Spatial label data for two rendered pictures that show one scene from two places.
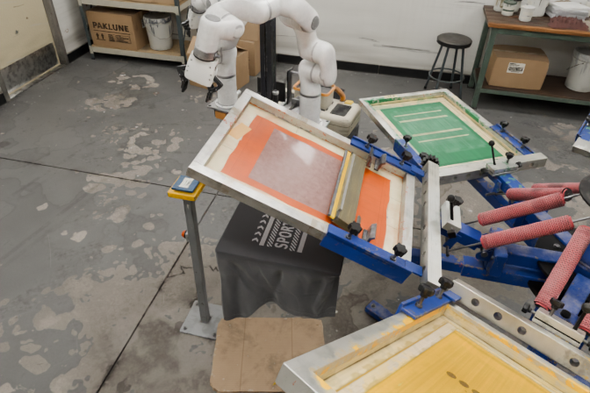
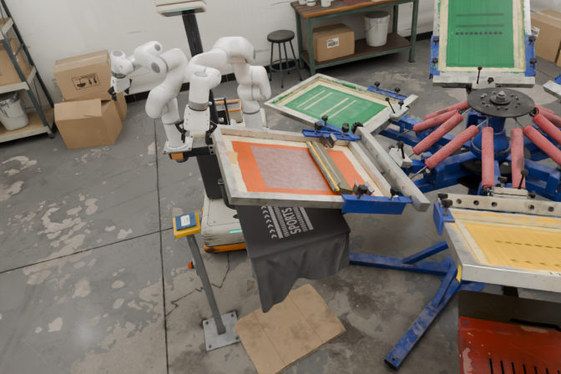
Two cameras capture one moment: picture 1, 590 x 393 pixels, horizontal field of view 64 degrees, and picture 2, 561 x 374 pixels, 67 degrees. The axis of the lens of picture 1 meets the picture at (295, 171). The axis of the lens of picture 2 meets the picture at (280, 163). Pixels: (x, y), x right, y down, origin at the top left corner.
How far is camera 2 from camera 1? 65 cm
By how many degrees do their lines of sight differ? 19
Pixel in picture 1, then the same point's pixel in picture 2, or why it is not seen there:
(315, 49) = (254, 74)
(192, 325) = (214, 340)
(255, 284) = (285, 270)
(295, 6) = (244, 46)
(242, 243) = (266, 243)
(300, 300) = (323, 265)
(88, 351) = not seen: outside the picture
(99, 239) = (78, 317)
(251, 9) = (214, 58)
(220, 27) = (209, 79)
